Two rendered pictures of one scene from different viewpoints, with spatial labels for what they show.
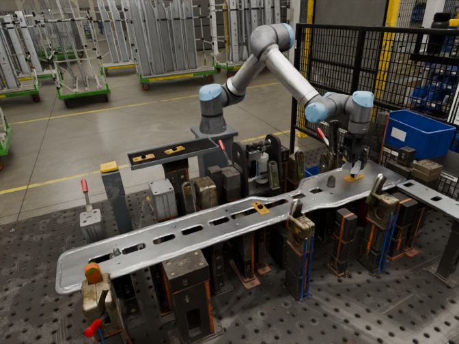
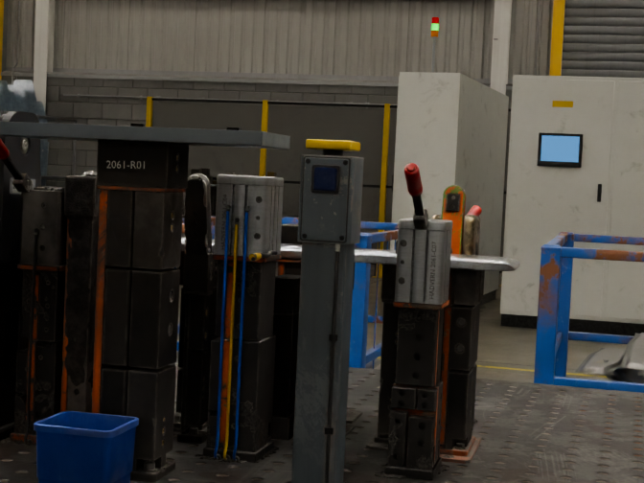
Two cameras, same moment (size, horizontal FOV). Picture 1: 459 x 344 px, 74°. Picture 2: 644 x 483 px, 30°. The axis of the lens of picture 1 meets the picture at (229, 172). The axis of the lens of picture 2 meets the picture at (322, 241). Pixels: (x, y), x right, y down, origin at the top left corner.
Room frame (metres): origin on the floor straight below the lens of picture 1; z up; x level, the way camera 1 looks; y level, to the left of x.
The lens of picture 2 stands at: (2.33, 1.38, 1.11)
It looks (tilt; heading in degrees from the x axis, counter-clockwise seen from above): 3 degrees down; 216
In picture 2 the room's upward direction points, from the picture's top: 3 degrees clockwise
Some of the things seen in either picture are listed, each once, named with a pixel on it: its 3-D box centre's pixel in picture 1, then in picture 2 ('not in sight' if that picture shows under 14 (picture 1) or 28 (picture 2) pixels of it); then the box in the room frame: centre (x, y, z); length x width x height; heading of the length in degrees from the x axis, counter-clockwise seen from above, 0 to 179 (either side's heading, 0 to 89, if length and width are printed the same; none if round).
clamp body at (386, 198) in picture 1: (376, 233); not in sight; (0.93, -0.57, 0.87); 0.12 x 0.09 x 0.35; 23
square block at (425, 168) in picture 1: (418, 199); not in sight; (1.13, -0.84, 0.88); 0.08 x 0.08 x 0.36; 23
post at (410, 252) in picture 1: (411, 222); not in sight; (1.01, -0.76, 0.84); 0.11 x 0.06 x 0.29; 23
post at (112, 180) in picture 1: (121, 215); (325, 325); (1.07, 0.47, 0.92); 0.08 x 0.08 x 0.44; 23
